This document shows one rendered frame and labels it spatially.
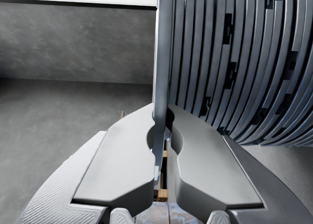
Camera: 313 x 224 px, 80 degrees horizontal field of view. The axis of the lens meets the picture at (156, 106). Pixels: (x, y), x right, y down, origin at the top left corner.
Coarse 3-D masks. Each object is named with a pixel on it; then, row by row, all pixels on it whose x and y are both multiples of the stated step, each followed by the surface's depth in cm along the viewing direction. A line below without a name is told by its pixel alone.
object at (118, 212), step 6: (114, 210) 6; (120, 210) 6; (126, 210) 6; (216, 210) 6; (222, 210) 6; (114, 216) 6; (120, 216) 6; (126, 216) 6; (210, 216) 6; (216, 216) 6; (222, 216) 6; (228, 216) 6; (114, 222) 6; (120, 222) 6; (126, 222) 6; (132, 222) 6; (210, 222) 6; (216, 222) 6; (222, 222) 6; (228, 222) 6
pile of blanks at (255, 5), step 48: (192, 0) 16; (240, 0) 16; (288, 0) 16; (192, 48) 20; (240, 48) 18; (288, 48) 18; (192, 96) 18; (240, 96) 18; (288, 96) 19; (240, 144) 29; (288, 144) 25
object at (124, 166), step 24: (120, 120) 10; (144, 120) 11; (120, 144) 9; (144, 144) 9; (96, 168) 7; (120, 168) 7; (144, 168) 7; (96, 192) 6; (120, 192) 6; (144, 192) 7
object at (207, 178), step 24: (168, 120) 12; (192, 120) 11; (192, 144) 9; (216, 144) 9; (192, 168) 8; (216, 168) 8; (240, 168) 8; (192, 192) 7; (216, 192) 7; (240, 192) 7
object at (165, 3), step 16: (160, 0) 9; (160, 16) 9; (160, 32) 10; (160, 48) 10; (160, 64) 10; (160, 80) 10; (160, 96) 10; (160, 112) 11; (160, 128) 11; (160, 144) 12; (160, 160) 13
